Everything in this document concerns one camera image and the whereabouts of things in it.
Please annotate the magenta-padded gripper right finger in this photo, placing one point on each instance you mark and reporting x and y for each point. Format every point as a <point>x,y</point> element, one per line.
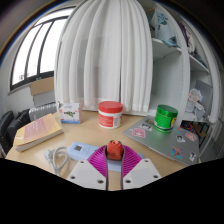
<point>133,166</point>

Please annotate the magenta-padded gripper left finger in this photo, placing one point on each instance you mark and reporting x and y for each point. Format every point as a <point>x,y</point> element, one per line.
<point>95,166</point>

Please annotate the orange charger block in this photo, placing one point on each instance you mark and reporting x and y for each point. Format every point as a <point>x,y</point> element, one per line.
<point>114,150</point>

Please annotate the light blue power strip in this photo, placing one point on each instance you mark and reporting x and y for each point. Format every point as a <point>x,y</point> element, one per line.
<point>80,150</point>

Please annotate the grey laptop with stickers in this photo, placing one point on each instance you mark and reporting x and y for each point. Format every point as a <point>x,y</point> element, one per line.
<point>163,143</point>

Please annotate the white jar with red lid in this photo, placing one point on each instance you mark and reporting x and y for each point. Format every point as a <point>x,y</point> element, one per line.
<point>110,115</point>

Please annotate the green round tin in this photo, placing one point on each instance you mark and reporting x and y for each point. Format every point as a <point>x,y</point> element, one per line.
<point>165,118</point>

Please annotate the small white printed box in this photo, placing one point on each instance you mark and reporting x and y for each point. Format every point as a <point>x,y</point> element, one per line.
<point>70,113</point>

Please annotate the yellow and pink book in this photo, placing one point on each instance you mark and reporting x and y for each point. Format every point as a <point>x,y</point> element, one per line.
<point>36,131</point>

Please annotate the colourful patterned bag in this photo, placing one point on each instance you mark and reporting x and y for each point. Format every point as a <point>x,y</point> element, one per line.
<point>190,128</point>

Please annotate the white radiator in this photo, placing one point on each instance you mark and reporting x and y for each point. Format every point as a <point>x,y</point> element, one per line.
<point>42,110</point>

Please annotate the black bag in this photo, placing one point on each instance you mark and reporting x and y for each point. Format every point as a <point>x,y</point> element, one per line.
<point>13,126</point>

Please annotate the brown cardboard box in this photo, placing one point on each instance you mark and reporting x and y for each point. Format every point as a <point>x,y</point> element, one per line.
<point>41,86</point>

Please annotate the white shelf unit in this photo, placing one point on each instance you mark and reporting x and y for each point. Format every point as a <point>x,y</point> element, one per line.
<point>170,73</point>

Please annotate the white curtain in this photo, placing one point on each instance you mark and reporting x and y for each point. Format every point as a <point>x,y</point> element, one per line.
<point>103,56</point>

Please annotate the dark-framed window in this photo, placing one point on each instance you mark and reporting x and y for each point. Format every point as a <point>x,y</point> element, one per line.
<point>40,46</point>

